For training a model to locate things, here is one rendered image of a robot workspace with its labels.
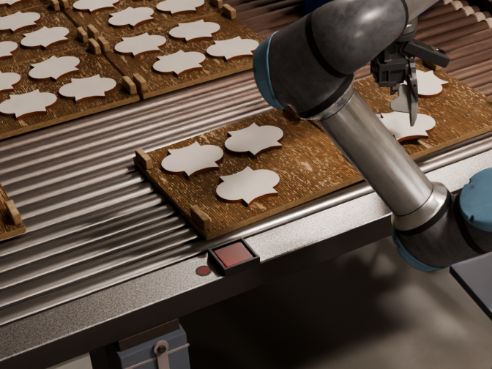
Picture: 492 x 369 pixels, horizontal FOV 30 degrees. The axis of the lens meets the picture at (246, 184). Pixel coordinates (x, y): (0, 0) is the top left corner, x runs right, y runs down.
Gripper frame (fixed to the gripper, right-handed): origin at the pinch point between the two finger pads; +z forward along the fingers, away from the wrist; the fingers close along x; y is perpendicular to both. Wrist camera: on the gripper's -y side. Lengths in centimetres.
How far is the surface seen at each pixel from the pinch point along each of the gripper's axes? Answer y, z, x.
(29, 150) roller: 85, 8, -18
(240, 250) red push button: 43, 7, 32
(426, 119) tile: -5.4, 3.3, -0.4
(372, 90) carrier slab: 1.0, 6.2, -22.1
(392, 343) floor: -10, 100, -29
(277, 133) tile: 28.0, 5.3, -6.0
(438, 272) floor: -35, 100, -58
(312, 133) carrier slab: 19.9, 6.3, -5.6
